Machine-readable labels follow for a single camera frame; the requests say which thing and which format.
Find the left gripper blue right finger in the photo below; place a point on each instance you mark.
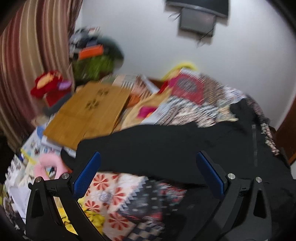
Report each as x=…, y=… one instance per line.
x=243, y=212

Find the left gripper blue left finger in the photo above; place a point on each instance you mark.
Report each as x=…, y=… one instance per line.
x=43, y=221

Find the black zip hoodie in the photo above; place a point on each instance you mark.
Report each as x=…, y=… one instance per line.
x=169, y=153

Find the patchwork patterned bedspread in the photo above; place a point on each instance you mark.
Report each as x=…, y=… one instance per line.
x=124, y=206

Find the brown wooden door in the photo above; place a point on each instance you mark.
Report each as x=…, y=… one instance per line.
x=286, y=134

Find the brown wooden board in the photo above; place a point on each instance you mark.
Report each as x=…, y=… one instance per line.
x=91, y=112

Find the red plush toy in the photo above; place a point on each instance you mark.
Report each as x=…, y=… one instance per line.
x=52, y=86

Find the green camouflage bag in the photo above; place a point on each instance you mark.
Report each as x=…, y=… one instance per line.
x=93, y=68

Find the yellow hoop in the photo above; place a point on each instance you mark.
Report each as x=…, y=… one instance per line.
x=175, y=70

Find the orange box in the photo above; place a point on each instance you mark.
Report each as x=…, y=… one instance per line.
x=89, y=52

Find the striped red curtain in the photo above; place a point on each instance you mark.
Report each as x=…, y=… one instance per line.
x=34, y=39

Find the dark green cushion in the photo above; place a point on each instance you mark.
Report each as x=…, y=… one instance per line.
x=112, y=49

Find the pink ring toy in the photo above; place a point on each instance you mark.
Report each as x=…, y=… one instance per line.
x=53, y=161

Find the small black wall monitor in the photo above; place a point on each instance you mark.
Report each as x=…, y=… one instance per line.
x=199, y=22

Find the black wall television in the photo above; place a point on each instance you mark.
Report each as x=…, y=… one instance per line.
x=218, y=8

